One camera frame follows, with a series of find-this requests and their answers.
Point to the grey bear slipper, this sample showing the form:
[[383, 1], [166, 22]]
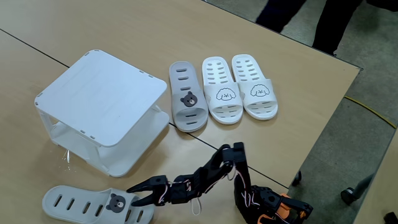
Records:
[[183, 84], [77, 203]]

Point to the white dog slipper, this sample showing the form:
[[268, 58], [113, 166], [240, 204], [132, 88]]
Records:
[[222, 102], [259, 99]]

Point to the white two-shelf shoe rack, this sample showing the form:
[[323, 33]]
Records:
[[102, 93]]

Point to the clear tape piece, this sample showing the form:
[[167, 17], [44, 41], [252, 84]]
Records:
[[67, 156]]

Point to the black caster wheel with leg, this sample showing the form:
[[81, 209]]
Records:
[[347, 195]]

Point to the black floor object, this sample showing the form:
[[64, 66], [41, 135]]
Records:
[[391, 218]]

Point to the person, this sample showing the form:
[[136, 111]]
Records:
[[332, 25]]

